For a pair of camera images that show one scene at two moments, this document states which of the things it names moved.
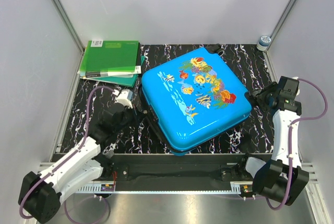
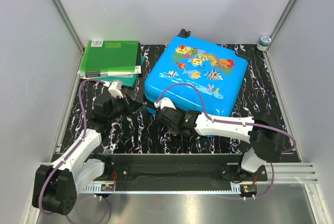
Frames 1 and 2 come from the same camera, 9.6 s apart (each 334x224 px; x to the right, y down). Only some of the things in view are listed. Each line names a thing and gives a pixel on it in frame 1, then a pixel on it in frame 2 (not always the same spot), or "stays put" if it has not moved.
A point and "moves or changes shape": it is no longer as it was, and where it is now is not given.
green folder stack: (110, 56) stays put
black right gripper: (260, 94) → (174, 132)
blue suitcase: (191, 97) moves or changes shape
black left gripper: (132, 112) → (131, 106)
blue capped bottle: (264, 42) stays put
